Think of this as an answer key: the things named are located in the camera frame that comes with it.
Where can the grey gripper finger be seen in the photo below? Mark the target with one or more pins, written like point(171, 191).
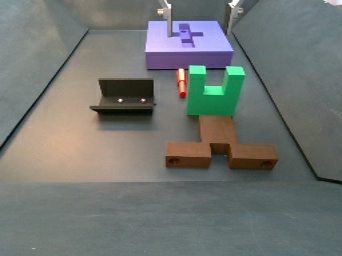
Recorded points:
point(164, 11)
point(235, 9)

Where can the green U-shaped block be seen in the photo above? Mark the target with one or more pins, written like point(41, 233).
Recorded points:
point(213, 99)

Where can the purple board with cross slot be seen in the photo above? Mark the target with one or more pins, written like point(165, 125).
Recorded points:
point(197, 43)

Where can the red cylindrical peg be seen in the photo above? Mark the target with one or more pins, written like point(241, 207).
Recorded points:
point(181, 82)

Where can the brown T-shaped wooden block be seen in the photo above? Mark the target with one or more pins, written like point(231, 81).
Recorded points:
point(217, 140)

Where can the black angle bracket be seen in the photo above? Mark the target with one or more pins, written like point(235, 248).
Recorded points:
point(125, 95)

